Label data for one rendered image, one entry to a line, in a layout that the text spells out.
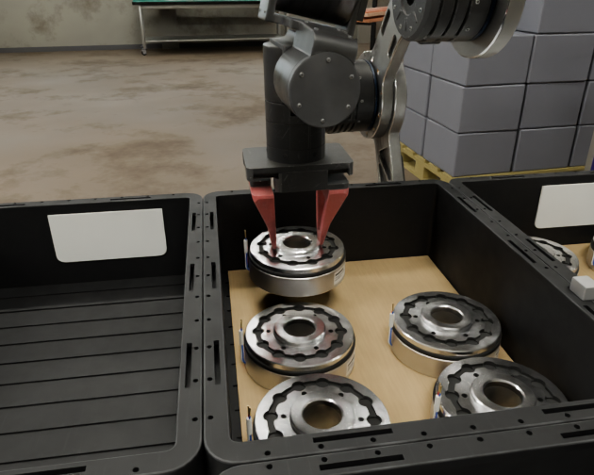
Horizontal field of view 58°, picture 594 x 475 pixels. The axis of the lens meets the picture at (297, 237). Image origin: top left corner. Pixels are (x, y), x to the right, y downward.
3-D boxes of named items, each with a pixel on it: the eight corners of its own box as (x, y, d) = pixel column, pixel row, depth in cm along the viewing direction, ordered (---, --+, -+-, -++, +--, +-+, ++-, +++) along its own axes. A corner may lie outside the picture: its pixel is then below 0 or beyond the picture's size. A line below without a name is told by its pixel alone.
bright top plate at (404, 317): (380, 299, 55) (380, 294, 55) (471, 292, 57) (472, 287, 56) (412, 361, 47) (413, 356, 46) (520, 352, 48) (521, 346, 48)
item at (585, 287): (569, 288, 43) (571, 276, 43) (584, 287, 43) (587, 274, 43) (582, 301, 42) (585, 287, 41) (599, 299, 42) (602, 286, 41)
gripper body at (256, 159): (354, 180, 51) (356, 103, 48) (247, 188, 50) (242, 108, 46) (338, 158, 57) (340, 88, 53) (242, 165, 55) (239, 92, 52)
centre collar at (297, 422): (283, 401, 42) (283, 395, 41) (344, 391, 42) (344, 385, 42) (296, 450, 37) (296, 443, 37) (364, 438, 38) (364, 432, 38)
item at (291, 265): (247, 233, 61) (246, 228, 61) (333, 227, 62) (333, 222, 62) (253, 277, 52) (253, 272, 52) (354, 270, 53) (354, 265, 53)
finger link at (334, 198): (347, 255, 55) (350, 169, 50) (278, 261, 54) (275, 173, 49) (333, 227, 61) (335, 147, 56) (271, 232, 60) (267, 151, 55)
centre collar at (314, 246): (272, 237, 59) (272, 233, 59) (315, 235, 60) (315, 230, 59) (276, 259, 55) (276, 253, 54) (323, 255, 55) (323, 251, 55)
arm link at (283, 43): (316, 26, 50) (256, 28, 49) (338, 34, 44) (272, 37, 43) (316, 100, 53) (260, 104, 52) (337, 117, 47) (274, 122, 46)
